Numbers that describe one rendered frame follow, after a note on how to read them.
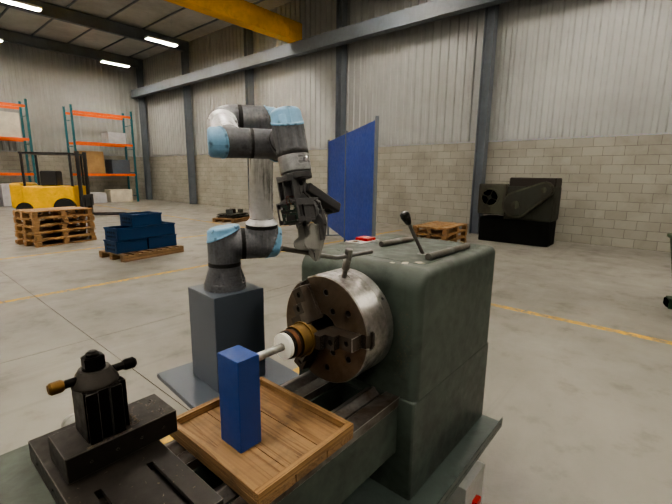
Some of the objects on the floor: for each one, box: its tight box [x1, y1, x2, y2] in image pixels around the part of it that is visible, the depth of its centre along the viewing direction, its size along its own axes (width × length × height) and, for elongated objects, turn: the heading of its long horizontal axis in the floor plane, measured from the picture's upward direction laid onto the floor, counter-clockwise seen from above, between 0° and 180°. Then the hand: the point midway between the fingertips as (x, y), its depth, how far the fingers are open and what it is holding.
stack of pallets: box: [12, 206, 97, 248], centre depth 867 cm, size 126×86×73 cm
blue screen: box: [326, 116, 379, 242], centre depth 788 cm, size 412×80×235 cm, turn 8°
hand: (317, 255), depth 97 cm, fingers closed
